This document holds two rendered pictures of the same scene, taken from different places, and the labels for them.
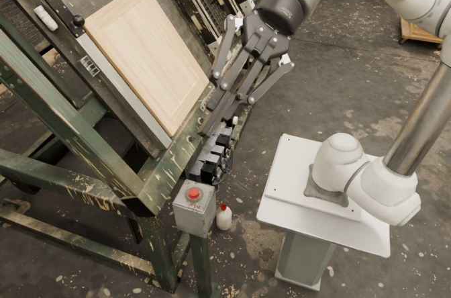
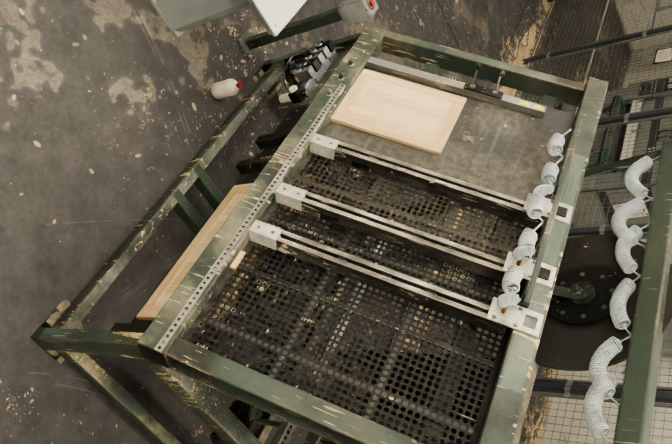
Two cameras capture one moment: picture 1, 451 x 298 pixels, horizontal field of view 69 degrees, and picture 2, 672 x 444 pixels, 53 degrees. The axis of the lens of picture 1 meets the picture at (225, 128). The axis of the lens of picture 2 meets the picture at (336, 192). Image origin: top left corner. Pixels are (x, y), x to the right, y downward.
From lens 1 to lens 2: 3.80 m
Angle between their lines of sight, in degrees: 83
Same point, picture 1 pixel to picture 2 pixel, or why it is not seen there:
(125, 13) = (442, 120)
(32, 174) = not seen: hidden behind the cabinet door
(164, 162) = (372, 47)
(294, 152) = (278, 10)
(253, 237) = (199, 59)
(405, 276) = not seen: outside the picture
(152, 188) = (376, 34)
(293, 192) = not seen: outside the picture
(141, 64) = (411, 97)
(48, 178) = not seen: hidden behind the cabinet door
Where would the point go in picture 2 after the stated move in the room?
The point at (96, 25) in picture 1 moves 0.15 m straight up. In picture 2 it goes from (457, 101) to (484, 96)
